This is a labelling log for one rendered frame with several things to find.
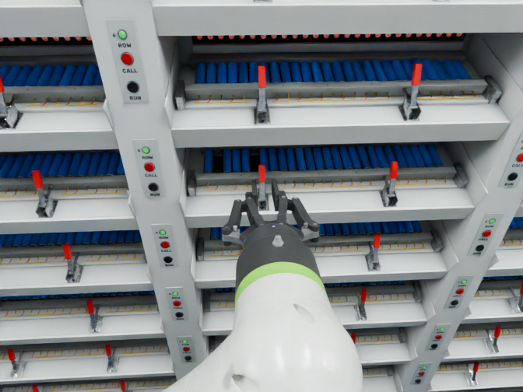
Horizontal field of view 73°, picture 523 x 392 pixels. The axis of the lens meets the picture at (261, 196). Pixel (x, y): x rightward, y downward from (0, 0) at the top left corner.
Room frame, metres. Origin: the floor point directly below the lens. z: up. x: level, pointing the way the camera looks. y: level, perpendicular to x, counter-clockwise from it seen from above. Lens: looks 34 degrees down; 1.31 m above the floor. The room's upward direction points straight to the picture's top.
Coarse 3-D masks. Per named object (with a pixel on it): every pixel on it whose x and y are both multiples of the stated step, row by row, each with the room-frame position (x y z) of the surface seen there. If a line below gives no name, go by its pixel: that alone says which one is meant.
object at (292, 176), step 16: (208, 176) 0.64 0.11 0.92; (224, 176) 0.64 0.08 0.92; (240, 176) 0.64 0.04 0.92; (256, 176) 0.64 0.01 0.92; (272, 176) 0.65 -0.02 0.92; (288, 176) 0.65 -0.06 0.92; (304, 176) 0.65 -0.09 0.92; (320, 176) 0.65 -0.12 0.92; (336, 176) 0.65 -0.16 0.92; (352, 176) 0.65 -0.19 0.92; (368, 176) 0.65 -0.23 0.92; (400, 176) 0.66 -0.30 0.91; (416, 176) 0.66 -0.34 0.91; (432, 176) 0.66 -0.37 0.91; (448, 176) 0.67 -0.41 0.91
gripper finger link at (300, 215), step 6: (294, 198) 0.45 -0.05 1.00; (294, 204) 0.44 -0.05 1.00; (300, 204) 0.43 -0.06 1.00; (294, 210) 0.43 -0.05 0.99; (300, 210) 0.41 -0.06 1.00; (306, 210) 0.41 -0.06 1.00; (294, 216) 0.43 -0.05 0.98; (300, 216) 0.40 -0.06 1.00; (306, 216) 0.40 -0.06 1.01; (300, 222) 0.40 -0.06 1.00; (312, 222) 0.38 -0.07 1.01; (300, 228) 0.39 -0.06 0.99; (312, 228) 0.37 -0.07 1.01; (318, 228) 0.37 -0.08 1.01; (312, 240) 0.36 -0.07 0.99
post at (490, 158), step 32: (512, 64) 0.65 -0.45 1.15; (512, 128) 0.60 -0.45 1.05; (480, 160) 0.64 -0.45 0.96; (512, 192) 0.60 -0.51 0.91; (448, 224) 0.66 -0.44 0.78; (480, 224) 0.60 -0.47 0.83; (480, 256) 0.60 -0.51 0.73; (448, 288) 0.60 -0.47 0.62; (448, 320) 0.60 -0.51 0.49; (416, 352) 0.60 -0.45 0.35
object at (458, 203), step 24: (456, 144) 0.73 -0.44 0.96; (192, 168) 0.69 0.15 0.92; (456, 168) 0.67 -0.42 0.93; (192, 192) 0.61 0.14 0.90; (336, 192) 0.63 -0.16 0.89; (360, 192) 0.63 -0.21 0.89; (408, 192) 0.64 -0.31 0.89; (432, 192) 0.64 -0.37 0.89; (456, 192) 0.64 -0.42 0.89; (480, 192) 0.60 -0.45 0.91; (192, 216) 0.57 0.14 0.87; (216, 216) 0.57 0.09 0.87; (264, 216) 0.58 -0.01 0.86; (288, 216) 0.58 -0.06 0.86; (312, 216) 0.59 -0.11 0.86; (336, 216) 0.59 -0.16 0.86; (360, 216) 0.60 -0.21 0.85; (384, 216) 0.60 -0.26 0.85; (408, 216) 0.60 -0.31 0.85; (432, 216) 0.61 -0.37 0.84; (456, 216) 0.61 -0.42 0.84
